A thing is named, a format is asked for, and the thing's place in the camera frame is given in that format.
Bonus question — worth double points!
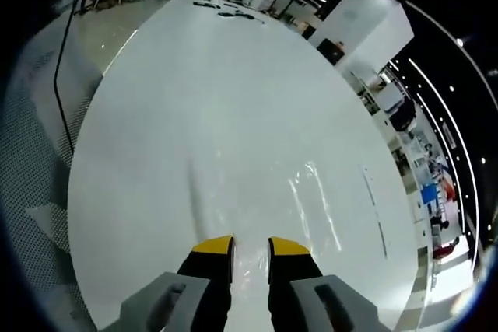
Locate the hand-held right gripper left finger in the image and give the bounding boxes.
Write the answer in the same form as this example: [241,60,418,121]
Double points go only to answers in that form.
[99,234,237,332]

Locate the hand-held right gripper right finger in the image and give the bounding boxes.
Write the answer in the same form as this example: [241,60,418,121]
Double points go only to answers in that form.
[266,236,391,332]

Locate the blue panel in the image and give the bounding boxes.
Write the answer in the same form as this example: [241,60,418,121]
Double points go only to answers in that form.
[421,185,440,205]

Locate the black bulky object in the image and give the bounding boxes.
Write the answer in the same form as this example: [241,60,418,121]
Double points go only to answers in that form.
[388,96,418,131]

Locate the grey mesh office chair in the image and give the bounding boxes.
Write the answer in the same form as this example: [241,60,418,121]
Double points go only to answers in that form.
[0,23,100,332]

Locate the black box with orange top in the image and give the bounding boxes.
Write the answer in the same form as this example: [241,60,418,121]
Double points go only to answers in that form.
[316,37,346,64]

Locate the white square pillar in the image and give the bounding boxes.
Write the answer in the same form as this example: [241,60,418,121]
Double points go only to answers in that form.
[306,0,414,73]

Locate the thin black cable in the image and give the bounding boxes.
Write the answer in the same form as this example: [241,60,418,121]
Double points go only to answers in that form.
[53,0,99,151]

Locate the black tangled cable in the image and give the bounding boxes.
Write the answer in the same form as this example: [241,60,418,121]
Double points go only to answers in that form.
[216,10,266,25]

